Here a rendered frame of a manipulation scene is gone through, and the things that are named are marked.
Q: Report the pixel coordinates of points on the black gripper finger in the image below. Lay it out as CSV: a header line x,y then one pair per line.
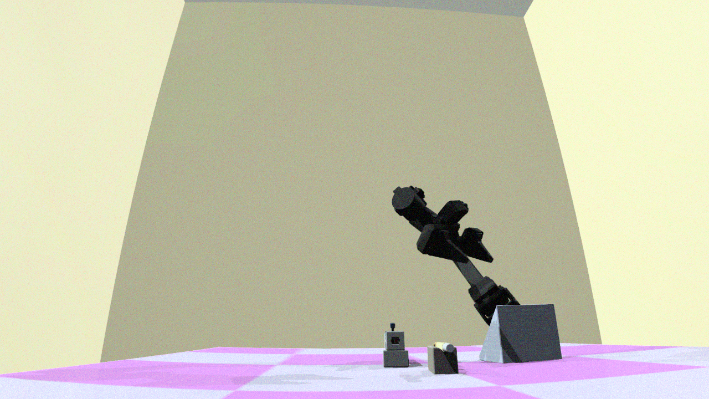
x,y
477,250
443,247

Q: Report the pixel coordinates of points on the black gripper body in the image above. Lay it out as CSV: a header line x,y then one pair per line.
x,y
429,230

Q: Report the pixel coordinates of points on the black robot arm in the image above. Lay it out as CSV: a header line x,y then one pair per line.
x,y
408,202

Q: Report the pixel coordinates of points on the white cylinder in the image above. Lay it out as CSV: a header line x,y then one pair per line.
x,y
445,347

